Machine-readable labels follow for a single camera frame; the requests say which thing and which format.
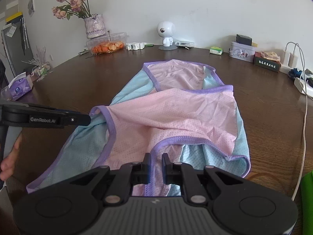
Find pink blue mesh vest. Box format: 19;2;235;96
27;60;251;196

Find person's left hand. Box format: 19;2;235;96
1;133;22;181

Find purple tissue pack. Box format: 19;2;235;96
1;72;33;101

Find grey refrigerator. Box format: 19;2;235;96
1;16;33;76

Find clear box of oranges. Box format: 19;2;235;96
86;32;127;55

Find lavender textured vase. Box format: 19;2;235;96
84;14;106;39

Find dried pink flower bouquet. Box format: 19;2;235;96
52;0;92;20

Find white clip gadget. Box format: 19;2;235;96
126;42;146;51

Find green white small box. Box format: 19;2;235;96
210;46;223;56

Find green object at edge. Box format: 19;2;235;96
300;171;313;235

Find white flat remote device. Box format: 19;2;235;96
174;40;195;48

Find white illustrated tin box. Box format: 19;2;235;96
229;41;256;63

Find dark green labelled box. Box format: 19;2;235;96
254;52;281;72

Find black power adapter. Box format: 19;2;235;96
236;34;253;46

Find snack packet on box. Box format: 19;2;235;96
261;52;281;62

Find white power strip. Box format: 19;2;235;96
294;78;313;97

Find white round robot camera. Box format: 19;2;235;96
156;21;177;50

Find white wall charger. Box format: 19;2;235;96
281;50;299;69

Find white charging cable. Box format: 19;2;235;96
284;41;309;200

